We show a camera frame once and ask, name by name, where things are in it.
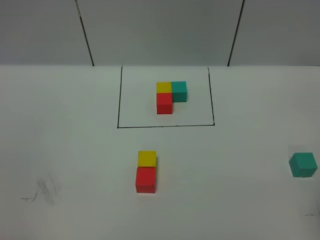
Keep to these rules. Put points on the template red cube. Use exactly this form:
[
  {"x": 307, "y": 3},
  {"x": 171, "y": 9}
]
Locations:
[{"x": 164, "y": 103}]

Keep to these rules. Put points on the template yellow cube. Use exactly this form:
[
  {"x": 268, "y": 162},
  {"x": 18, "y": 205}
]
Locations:
[{"x": 163, "y": 87}]

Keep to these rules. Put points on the template teal cube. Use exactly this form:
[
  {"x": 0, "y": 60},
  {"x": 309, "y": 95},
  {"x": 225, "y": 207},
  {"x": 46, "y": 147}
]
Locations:
[{"x": 179, "y": 91}]

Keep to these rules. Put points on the loose teal cube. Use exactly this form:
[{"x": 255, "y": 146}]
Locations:
[{"x": 303, "y": 164}]

